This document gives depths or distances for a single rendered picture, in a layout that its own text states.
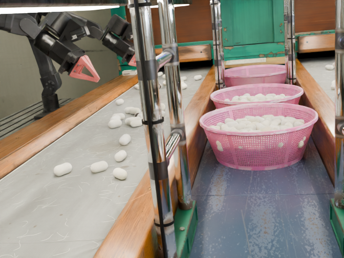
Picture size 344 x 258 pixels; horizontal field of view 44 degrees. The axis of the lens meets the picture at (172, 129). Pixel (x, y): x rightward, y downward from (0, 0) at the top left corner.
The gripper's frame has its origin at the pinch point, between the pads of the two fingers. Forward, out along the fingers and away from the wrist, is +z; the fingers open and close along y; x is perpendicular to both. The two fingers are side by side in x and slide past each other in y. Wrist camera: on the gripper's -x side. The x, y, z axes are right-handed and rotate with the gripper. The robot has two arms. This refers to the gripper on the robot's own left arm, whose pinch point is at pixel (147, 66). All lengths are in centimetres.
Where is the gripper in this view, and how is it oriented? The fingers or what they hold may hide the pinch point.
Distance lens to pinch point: 170.1
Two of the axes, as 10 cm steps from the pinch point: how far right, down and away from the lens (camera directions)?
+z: 8.3, 5.6, 0.2
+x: -5.3, 7.8, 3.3
